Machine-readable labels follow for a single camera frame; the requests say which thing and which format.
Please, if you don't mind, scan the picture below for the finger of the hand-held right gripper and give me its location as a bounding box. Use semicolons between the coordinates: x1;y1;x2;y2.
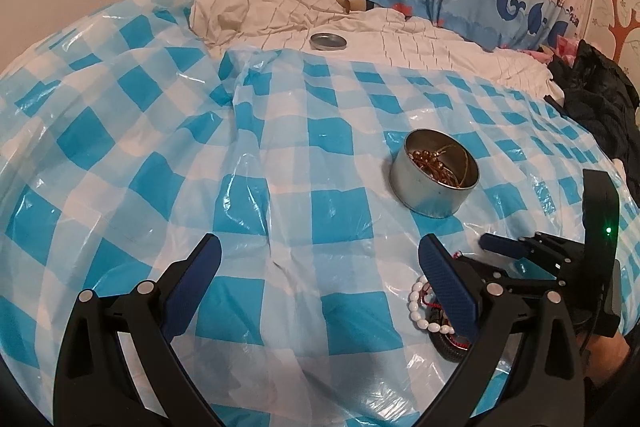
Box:
452;257;566;298
479;232;583;269

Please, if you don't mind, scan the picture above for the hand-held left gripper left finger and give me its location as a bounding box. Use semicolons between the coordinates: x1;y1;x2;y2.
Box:
52;233;223;427

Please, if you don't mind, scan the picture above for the blue checkered plastic sheet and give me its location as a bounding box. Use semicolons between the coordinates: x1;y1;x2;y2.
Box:
0;0;640;427

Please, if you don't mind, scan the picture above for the white bead bracelet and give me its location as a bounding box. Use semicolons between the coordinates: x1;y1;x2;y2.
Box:
407;274;457;336

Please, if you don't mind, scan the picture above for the white quilt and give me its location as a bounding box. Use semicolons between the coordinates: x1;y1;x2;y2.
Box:
177;0;566;108

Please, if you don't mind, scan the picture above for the black bangle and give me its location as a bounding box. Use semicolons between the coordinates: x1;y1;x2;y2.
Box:
431;307;475;364

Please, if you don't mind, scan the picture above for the round metal tin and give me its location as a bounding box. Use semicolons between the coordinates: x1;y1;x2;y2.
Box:
389;129;480;219

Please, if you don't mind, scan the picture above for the brown bead bracelet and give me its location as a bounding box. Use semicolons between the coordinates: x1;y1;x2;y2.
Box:
410;149;458;186

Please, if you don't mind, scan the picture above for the pink cloth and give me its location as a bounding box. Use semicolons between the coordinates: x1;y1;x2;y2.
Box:
537;34;581;64

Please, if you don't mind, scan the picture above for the thin gold bangle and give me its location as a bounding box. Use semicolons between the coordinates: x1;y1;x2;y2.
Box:
425;146;475;188

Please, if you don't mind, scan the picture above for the black jacket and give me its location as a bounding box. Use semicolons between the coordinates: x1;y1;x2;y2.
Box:
545;39;640;168

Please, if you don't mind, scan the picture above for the round metal tin lid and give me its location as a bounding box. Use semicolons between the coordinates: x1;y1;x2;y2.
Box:
309;32;348;52

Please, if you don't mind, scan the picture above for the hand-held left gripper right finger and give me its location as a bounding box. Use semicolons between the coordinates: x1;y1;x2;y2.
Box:
419;234;586;427

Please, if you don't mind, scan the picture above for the person's right forearm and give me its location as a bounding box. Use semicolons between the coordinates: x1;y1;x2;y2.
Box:
582;331;635;389

